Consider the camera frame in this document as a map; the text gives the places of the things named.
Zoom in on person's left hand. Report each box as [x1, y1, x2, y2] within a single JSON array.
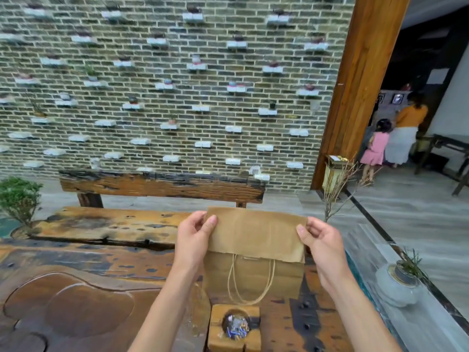
[[175, 210, 218, 270]]

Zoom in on person's right hand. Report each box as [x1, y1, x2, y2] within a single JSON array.
[[296, 216, 352, 288]]

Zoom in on brown paper bag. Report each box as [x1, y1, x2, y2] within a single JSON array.
[[203, 206, 309, 305]]

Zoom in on person's left forearm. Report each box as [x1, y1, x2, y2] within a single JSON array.
[[128, 265, 201, 352]]

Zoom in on person's right forearm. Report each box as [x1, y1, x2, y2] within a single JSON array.
[[322, 274, 404, 352]]

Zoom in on dry bare twig plant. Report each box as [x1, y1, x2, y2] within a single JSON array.
[[322, 153, 371, 224]]

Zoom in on wooden floor lantern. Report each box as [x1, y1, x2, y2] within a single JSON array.
[[321, 154, 354, 200]]

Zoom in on rustic wooden bench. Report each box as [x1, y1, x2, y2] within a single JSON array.
[[29, 169, 266, 250]]

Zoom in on crumpled shiny wrappers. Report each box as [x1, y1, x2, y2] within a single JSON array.
[[222, 314, 251, 341]]

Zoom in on white round ceramic vase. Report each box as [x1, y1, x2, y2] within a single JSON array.
[[374, 263, 422, 308]]

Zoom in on wooden block ashtray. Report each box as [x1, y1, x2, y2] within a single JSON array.
[[207, 304, 262, 352]]

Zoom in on thin green plant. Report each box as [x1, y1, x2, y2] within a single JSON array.
[[394, 247, 430, 287]]

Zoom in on brown wooden pillar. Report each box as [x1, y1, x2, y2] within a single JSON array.
[[310, 0, 413, 191]]

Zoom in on dark wooden table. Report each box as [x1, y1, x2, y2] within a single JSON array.
[[414, 133, 469, 197]]

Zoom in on green shrub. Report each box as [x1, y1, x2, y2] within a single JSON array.
[[0, 176, 44, 228]]

